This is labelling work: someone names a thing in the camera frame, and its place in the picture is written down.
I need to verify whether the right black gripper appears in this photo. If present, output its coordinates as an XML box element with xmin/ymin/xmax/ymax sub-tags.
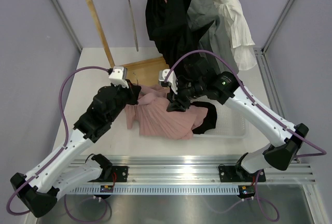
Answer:
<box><xmin>167</xmin><ymin>79</ymin><xmax>205</xmax><ymax>113</ymax></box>

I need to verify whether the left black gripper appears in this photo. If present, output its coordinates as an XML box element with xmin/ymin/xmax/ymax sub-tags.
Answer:
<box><xmin>107</xmin><ymin>79</ymin><xmax>141</xmax><ymax>123</ymax></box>

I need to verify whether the pink pleated skirt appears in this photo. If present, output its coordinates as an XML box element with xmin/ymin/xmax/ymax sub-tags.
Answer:
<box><xmin>124</xmin><ymin>85</ymin><xmax>208</xmax><ymax>140</ymax></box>

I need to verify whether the small black skirt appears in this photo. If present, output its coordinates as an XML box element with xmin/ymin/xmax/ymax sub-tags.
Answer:
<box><xmin>191</xmin><ymin>101</ymin><xmax>217</xmax><ymax>135</ymax></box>

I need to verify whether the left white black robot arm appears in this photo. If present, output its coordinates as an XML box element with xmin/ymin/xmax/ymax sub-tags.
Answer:
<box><xmin>10</xmin><ymin>83</ymin><xmax>141</xmax><ymax>218</ymax></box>

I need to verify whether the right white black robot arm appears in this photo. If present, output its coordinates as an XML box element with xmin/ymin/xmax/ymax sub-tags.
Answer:
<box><xmin>159</xmin><ymin>64</ymin><xmax>309</xmax><ymax>181</ymax></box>

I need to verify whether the large black skirt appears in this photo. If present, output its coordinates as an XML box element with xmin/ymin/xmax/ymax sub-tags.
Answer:
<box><xmin>145</xmin><ymin>0</ymin><xmax>211</xmax><ymax>67</ymax></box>

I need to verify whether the white ruffled skirt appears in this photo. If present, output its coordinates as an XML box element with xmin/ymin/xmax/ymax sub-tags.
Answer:
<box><xmin>213</xmin><ymin>0</ymin><xmax>257</xmax><ymax>71</ymax></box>

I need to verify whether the grey pleated skirt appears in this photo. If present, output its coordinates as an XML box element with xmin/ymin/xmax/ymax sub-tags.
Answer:
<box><xmin>187</xmin><ymin>0</ymin><xmax>239</xmax><ymax>73</ymax></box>

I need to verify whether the wooden clothes rack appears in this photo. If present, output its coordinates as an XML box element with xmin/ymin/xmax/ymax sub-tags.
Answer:
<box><xmin>74</xmin><ymin>0</ymin><xmax>168</xmax><ymax>86</ymax></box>

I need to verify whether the white perforated plastic basket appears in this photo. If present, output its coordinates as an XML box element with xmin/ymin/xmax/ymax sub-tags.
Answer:
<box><xmin>192</xmin><ymin>96</ymin><xmax>248</xmax><ymax>139</ymax></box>

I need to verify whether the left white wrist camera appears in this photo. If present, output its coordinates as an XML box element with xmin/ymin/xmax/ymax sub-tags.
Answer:
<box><xmin>108</xmin><ymin>66</ymin><xmax>129</xmax><ymax>88</ymax></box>

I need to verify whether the aluminium mounting rail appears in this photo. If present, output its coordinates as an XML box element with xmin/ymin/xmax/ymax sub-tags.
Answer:
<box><xmin>35</xmin><ymin>155</ymin><xmax>316</xmax><ymax>186</ymax></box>

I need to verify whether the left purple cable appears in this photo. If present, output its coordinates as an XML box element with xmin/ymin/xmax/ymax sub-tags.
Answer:
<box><xmin>6</xmin><ymin>66</ymin><xmax>115</xmax><ymax>221</ymax></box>

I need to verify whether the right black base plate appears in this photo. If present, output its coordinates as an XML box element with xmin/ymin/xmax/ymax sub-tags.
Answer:
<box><xmin>218</xmin><ymin>164</ymin><xmax>266</xmax><ymax>183</ymax></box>

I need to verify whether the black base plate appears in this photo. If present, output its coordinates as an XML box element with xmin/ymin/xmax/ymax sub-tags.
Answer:
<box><xmin>102</xmin><ymin>165</ymin><xmax>129</xmax><ymax>183</ymax></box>
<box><xmin>218</xmin><ymin>164</ymin><xmax>266</xmax><ymax>183</ymax></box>

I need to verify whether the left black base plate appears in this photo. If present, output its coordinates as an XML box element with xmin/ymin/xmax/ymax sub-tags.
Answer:
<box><xmin>102</xmin><ymin>165</ymin><xmax>129</xmax><ymax>183</ymax></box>

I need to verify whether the white slotted cable duct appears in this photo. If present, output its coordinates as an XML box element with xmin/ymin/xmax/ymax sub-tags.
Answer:
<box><xmin>69</xmin><ymin>185</ymin><xmax>240</xmax><ymax>195</ymax></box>

